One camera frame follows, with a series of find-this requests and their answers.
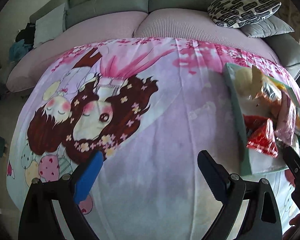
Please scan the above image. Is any teal shallow cardboard tray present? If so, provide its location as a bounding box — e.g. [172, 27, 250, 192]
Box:
[223, 63, 287, 176]

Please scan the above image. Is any person's right hand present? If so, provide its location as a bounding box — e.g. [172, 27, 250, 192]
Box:
[282, 214, 300, 240]

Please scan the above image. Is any pink cartoon print blanket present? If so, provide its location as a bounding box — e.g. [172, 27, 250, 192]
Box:
[6, 37, 300, 240]

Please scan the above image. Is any dark clothes pile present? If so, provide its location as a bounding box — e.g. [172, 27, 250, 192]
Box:
[8, 23, 36, 62]

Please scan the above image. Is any light grey sofa cushion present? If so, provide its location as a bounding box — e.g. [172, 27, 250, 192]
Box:
[33, 3, 66, 48]

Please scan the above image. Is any red snack bag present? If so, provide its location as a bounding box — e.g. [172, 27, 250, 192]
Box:
[243, 115, 279, 158]

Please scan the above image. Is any plain grey pillow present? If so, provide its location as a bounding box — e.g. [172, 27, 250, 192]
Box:
[240, 16, 294, 38]

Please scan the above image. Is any clear bag round pastry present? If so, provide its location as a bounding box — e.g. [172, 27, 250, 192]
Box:
[234, 67, 254, 100]

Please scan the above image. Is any black white patterned pillow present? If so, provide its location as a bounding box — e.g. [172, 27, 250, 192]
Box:
[207, 0, 281, 28]

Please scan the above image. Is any grey green sofa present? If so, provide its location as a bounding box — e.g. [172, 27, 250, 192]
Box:
[6, 0, 300, 92]

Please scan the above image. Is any orange beige snack packet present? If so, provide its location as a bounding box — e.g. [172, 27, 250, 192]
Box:
[250, 65, 282, 118]

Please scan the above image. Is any pink snack packet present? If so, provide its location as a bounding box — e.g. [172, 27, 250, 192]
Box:
[274, 90, 296, 146]

